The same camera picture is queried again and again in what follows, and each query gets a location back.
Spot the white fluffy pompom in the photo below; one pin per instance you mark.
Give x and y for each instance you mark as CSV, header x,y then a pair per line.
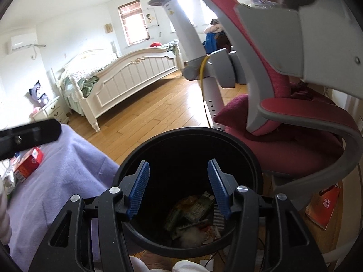
x,y
192,238

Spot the red cartoon snack box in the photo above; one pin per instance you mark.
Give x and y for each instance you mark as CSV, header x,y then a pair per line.
x,y
211,234

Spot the black trash bin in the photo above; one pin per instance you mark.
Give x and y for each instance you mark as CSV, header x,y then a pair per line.
x,y
178,162

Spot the white wooden bed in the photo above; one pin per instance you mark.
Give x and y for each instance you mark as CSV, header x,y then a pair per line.
x,y
92,83

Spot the red grey office chair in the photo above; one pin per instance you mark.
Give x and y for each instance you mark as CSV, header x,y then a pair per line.
x,y
301,138

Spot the pink plush on nightstand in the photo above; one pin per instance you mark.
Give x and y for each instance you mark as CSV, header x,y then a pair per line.
x,y
36,109

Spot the white nightstand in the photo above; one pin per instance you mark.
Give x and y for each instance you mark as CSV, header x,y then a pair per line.
x,y
52,110

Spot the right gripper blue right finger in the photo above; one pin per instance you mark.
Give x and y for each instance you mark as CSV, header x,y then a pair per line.
x,y
221,187

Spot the left hand in white glove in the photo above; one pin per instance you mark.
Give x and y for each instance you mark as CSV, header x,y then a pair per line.
x,y
5,228

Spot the purple floral table cloth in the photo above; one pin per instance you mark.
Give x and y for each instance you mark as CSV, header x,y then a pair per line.
x,y
71,165

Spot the right hand in white glove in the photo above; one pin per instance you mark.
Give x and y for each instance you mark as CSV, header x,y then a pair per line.
x,y
153,262

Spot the white air conditioner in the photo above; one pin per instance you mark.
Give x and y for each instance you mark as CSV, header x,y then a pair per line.
x,y
23,41

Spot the purple plush toy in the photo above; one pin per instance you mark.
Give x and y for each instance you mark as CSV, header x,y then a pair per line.
x,y
38,94

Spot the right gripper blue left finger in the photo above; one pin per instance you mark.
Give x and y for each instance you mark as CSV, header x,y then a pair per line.
x,y
135,186

